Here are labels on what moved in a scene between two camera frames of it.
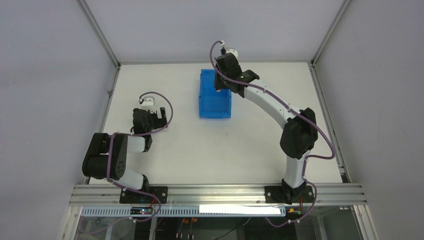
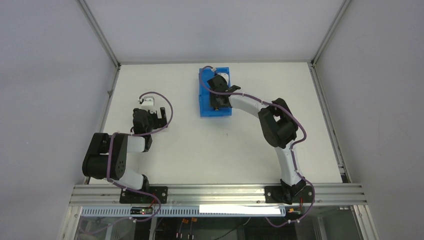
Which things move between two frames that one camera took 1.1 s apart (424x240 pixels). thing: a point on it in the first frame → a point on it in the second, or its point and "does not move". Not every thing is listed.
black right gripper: (219, 81) → (223, 88)
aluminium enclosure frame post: (341, 162) does not move
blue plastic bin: (213, 104) does not move
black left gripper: (159, 118) does not move
